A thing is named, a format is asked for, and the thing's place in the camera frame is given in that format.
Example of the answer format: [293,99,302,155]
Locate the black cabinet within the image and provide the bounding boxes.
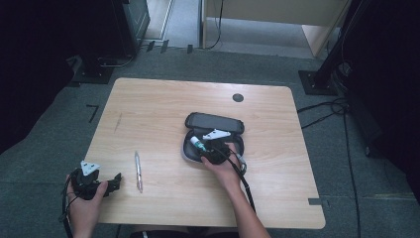
[110,0,152,60]

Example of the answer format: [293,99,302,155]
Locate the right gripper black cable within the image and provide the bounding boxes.
[216,145,258,213]

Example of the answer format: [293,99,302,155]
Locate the light wooden furniture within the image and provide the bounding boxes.
[200,0,352,60]

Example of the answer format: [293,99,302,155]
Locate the silver pen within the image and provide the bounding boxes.
[134,151,145,194]

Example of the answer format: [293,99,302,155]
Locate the black metal stand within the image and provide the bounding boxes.
[298,0,363,97]

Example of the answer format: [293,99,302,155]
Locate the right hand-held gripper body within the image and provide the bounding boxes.
[202,128,232,166]

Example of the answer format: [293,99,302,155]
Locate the black stand base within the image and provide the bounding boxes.
[67,55,115,85]

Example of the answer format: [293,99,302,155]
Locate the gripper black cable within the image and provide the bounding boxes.
[58,172,76,238]
[216,145,258,213]

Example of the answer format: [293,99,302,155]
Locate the long black floor cable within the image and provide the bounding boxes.
[342,110,363,238]

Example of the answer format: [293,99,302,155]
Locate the black hanging cable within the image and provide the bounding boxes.
[205,0,226,51]

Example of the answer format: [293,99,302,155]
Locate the dark grey pencil case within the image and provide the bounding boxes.
[180,111,247,165]

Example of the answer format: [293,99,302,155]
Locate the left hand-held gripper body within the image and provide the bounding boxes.
[69,160,115,201]

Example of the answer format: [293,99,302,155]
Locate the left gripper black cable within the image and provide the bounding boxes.
[58,172,76,238]

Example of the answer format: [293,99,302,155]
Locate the black floor cables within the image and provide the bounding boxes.
[296,96,351,130]

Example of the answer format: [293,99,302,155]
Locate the person's left hand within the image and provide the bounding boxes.
[65,175,110,230]

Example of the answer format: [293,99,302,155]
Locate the person's right hand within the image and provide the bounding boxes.
[200,142,244,191]

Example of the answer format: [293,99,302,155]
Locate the white green glue stick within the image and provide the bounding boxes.
[189,135,208,153]

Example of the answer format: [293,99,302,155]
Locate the grey floor cable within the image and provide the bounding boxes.
[96,51,139,69]

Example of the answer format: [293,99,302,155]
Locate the dark curtain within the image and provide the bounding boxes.
[343,0,420,203]
[0,0,115,156]

